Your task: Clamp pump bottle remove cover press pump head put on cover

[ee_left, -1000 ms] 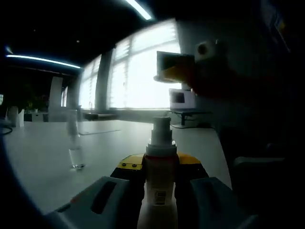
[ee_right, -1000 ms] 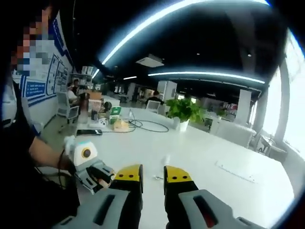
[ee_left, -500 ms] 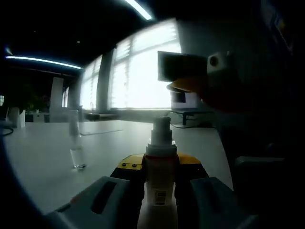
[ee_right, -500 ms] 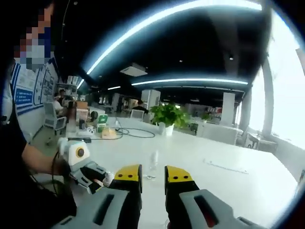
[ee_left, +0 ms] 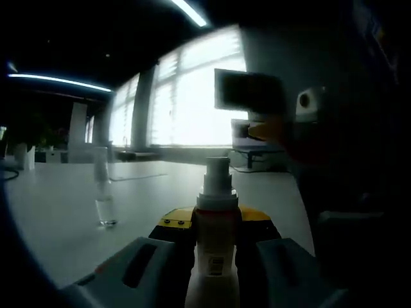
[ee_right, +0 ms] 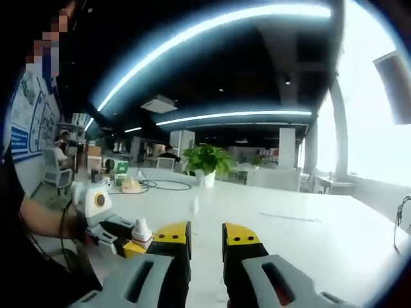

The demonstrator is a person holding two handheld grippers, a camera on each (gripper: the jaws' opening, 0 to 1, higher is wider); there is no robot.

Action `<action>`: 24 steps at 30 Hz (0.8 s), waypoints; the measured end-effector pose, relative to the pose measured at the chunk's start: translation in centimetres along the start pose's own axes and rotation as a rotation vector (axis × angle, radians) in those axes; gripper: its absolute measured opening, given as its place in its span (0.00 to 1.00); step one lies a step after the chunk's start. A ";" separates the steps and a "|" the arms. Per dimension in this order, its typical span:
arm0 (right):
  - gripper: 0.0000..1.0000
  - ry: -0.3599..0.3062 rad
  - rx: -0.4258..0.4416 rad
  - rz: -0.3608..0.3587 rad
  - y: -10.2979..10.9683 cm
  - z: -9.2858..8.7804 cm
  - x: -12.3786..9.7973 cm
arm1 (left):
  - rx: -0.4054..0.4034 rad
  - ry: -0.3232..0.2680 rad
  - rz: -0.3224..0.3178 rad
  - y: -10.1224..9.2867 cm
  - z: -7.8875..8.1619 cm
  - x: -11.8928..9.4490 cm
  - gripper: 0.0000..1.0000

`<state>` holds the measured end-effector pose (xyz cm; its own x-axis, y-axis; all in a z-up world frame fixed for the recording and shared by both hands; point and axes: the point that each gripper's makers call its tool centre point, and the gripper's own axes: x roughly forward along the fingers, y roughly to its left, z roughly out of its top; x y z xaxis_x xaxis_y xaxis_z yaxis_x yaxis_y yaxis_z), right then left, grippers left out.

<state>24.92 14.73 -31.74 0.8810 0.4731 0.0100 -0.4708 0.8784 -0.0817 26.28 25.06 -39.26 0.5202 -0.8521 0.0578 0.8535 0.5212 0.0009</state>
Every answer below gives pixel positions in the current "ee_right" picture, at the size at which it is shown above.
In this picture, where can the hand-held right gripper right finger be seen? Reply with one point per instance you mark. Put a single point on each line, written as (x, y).
(247, 272)

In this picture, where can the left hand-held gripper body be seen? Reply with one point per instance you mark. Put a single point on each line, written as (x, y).
(94, 208)

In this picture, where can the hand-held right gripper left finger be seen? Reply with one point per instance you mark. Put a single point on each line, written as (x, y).
(154, 272)

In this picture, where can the white pump bottle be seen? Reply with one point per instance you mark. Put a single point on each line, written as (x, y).
(141, 234)

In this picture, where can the clear bottle cover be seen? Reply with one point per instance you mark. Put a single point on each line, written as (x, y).
(195, 205)

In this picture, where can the person's left hand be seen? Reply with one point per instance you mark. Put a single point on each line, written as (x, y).
(85, 231)

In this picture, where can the person's right hand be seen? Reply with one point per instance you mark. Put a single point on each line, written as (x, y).
(229, 304)

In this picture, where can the white game controller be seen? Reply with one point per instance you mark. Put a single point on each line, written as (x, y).
(107, 183)

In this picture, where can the beige box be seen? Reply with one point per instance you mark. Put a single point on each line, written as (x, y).
(131, 186)

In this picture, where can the green box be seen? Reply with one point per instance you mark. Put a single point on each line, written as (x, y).
(121, 173)

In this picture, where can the black round fan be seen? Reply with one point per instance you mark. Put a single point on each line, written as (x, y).
(110, 167)

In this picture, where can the white framed office chair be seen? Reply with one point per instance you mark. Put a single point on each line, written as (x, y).
(61, 247)

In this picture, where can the white mesh chair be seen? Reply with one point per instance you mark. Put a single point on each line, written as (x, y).
(53, 173)

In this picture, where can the short ceiling light strip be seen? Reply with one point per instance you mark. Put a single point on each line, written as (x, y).
(133, 129)
(89, 123)

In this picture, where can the person's dark clothing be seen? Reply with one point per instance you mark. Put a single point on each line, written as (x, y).
(25, 276)

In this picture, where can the green plant in white pot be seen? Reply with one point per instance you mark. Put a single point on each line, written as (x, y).
(208, 158)

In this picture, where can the ceiling air conditioner vent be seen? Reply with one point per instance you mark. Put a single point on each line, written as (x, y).
(159, 103)

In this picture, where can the small side table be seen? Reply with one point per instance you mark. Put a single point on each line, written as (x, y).
(335, 184)

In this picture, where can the long ceiling light strip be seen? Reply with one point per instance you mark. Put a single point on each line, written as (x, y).
(241, 116)
(208, 27)

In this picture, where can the large bright window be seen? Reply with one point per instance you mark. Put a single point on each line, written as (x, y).
(369, 154)

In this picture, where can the wall shelf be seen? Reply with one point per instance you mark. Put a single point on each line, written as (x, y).
(74, 126)

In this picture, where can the dark wall monitor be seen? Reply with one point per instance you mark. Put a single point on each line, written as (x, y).
(395, 90)

